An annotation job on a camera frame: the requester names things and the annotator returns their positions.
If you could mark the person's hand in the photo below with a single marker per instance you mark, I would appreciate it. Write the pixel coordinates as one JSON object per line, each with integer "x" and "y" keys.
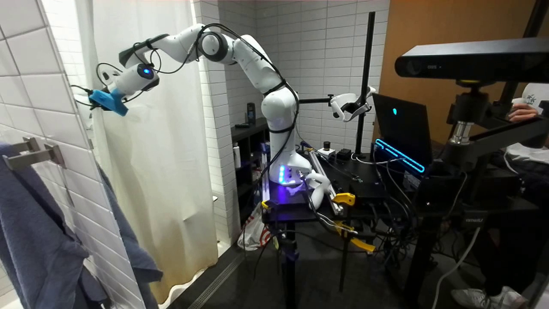
{"x": 524, "y": 113}

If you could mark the white shower curtain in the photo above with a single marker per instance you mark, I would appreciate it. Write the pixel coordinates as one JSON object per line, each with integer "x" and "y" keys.
{"x": 160, "y": 171}

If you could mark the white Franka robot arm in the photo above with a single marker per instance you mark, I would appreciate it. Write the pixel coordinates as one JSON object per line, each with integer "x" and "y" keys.
{"x": 275, "y": 108}

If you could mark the orange wooden door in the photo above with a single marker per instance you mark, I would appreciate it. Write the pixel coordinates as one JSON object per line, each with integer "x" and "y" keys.
{"x": 446, "y": 22}

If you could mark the black laptop blue lights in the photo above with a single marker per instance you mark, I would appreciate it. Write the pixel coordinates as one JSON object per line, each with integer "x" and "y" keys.
{"x": 404, "y": 125}

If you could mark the black trouser leg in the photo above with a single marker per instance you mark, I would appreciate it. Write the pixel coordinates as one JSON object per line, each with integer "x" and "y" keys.
{"x": 515, "y": 250}

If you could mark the black vertical pole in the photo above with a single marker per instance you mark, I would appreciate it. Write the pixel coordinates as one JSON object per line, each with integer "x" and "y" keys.
{"x": 364, "y": 68}

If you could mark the black equipment desk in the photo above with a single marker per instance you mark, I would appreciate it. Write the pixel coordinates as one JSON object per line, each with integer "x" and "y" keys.
{"x": 366, "y": 176}

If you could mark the white sneaker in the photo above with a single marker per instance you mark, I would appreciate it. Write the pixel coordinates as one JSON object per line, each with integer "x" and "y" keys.
{"x": 491, "y": 298}

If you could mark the small yellow clamp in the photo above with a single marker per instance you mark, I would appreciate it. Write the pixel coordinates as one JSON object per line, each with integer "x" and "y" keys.
{"x": 345, "y": 197}

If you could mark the small black knob device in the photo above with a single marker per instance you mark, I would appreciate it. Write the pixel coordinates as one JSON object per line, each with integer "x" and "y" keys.
{"x": 326, "y": 151}

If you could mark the long yellow clamp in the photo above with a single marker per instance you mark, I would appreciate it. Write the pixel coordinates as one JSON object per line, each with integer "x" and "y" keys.
{"x": 361, "y": 242}

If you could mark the white curved plastic object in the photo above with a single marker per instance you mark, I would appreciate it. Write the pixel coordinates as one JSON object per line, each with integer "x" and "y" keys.
{"x": 319, "y": 188}

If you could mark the dark bottle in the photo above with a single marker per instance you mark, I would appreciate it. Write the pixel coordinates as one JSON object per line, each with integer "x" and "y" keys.
{"x": 251, "y": 113}

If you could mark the black robot stand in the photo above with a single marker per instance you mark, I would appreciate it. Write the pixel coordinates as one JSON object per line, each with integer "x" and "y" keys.
{"x": 289, "y": 257}

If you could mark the black storage shelf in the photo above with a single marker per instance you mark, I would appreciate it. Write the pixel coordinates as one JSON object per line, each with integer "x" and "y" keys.
{"x": 249, "y": 147}

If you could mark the white red plastic bag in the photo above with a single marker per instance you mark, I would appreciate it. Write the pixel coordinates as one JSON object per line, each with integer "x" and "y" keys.
{"x": 254, "y": 231}

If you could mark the metal towel hook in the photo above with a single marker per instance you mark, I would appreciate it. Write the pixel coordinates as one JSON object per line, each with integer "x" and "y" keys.
{"x": 43, "y": 151}

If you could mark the blue hanging towel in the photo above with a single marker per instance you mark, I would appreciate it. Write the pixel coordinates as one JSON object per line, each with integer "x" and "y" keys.
{"x": 35, "y": 245}

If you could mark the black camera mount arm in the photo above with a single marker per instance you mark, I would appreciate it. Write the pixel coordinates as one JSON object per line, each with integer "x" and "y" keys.
{"x": 465, "y": 111}

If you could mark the black stereo camera bar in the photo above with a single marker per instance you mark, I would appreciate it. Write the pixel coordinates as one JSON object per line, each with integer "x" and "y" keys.
{"x": 474, "y": 60}

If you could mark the white camera on pole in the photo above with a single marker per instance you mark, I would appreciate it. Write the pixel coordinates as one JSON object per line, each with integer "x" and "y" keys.
{"x": 345, "y": 104}

